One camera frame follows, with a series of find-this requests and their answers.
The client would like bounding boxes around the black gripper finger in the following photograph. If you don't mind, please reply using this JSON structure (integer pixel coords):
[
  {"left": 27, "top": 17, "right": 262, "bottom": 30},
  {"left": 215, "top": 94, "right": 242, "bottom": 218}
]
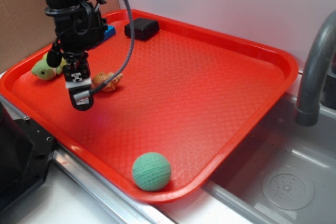
[
  {"left": 62, "top": 52, "right": 93, "bottom": 111},
  {"left": 46, "top": 42, "right": 62, "bottom": 68}
]

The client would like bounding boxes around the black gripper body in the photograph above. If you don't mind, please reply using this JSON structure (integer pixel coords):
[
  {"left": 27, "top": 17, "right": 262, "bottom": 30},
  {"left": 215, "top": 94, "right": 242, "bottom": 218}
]
[{"left": 45, "top": 1, "right": 108, "bottom": 55}]

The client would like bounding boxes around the tan spiral sea shell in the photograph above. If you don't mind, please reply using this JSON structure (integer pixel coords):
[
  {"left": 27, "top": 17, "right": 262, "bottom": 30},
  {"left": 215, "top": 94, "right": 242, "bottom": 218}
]
[{"left": 92, "top": 72, "right": 123, "bottom": 92}]

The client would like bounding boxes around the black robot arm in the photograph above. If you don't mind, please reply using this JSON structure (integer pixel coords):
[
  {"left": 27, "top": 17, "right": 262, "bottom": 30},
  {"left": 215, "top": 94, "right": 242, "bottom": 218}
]
[{"left": 45, "top": 0, "right": 108, "bottom": 111}]

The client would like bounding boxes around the green plush turtle toy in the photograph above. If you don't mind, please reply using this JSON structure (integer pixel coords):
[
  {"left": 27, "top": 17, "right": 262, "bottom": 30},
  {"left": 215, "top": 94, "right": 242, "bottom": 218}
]
[{"left": 31, "top": 53, "right": 66, "bottom": 81}]

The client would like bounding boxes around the blue rectangular block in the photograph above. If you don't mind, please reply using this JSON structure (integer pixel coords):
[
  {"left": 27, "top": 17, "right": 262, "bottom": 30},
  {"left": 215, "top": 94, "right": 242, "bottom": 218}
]
[{"left": 102, "top": 25, "right": 116, "bottom": 43}]

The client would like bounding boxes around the brown cardboard panel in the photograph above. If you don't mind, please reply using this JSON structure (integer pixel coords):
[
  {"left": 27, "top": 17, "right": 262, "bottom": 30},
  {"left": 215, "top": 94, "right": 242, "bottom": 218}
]
[{"left": 1, "top": 0, "right": 55, "bottom": 73}]

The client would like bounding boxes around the black rounded square block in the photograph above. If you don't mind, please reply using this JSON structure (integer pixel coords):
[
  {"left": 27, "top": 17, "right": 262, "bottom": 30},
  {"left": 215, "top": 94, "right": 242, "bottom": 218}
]
[{"left": 133, "top": 17, "right": 160, "bottom": 41}]

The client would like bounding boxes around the red plastic tray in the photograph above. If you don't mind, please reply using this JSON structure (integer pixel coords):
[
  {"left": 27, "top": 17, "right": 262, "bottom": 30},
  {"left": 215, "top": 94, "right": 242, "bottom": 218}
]
[{"left": 1, "top": 10, "right": 298, "bottom": 203}]

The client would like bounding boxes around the green textured ball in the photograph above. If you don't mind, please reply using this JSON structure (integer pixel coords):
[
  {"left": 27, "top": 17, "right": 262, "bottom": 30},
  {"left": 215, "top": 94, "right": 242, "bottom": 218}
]
[{"left": 132, "top": 152, "right": 172, "bottom": 191}]

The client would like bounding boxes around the grey plastic sink basin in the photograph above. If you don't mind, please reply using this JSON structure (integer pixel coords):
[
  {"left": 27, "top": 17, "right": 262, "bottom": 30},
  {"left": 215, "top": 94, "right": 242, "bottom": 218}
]
[{"left": 204, "top": 95, "right": 335, "bottom": 223}]

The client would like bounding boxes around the grey sink faucet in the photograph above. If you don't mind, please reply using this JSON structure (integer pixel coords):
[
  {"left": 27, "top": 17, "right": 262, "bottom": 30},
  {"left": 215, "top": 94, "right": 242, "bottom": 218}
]
[{"left": 295, "top": 12, "right": 335, "bottom": 126}]

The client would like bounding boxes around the grey braided cable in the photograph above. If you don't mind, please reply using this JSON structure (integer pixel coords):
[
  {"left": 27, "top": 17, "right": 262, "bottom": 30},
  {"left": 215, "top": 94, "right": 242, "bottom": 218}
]
[{"left": 89, "top": 0, "right": 136, "bottom": 97}]

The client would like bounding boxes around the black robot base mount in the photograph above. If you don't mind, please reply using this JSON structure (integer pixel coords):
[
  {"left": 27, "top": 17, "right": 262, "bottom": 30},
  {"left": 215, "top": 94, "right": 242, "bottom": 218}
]
[{"left": 1, "top": 104, "right": 57, "bottom": 214}]

